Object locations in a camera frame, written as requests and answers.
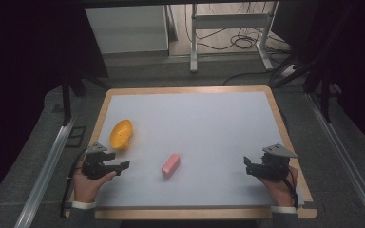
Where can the pink oblong block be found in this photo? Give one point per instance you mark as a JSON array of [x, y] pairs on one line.
[[171, 165]]

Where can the white table mat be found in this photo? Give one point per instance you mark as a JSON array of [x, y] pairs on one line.
[[196, 133]]

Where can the white power strip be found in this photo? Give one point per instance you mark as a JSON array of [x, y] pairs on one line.
[[289, 71]]

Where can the black floor bracket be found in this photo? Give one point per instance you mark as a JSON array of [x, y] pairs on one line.
[[76, 136]]

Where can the black metal stand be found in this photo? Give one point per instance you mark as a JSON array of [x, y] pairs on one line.
[[325, 101], [66, 101]]

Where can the person's right hand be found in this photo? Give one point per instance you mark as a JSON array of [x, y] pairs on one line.
[[280, 191]]

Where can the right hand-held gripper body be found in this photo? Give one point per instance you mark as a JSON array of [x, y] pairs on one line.
[[274, 164]]

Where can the white cabinet panel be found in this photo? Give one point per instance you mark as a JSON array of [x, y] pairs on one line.
[[126, 28]]

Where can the person's left hand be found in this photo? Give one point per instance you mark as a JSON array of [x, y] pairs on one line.
[[87, 187]]

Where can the aluminium rail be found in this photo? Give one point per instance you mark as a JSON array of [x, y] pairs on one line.
[[345, 158], [46, 177]]

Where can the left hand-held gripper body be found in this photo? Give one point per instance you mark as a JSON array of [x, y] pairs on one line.
[[94, 164]]

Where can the white metal desk frame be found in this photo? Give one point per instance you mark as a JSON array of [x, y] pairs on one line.
[[234, 21]]

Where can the yellow plastic bowl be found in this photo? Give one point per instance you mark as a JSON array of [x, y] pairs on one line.
[[121, 134]]

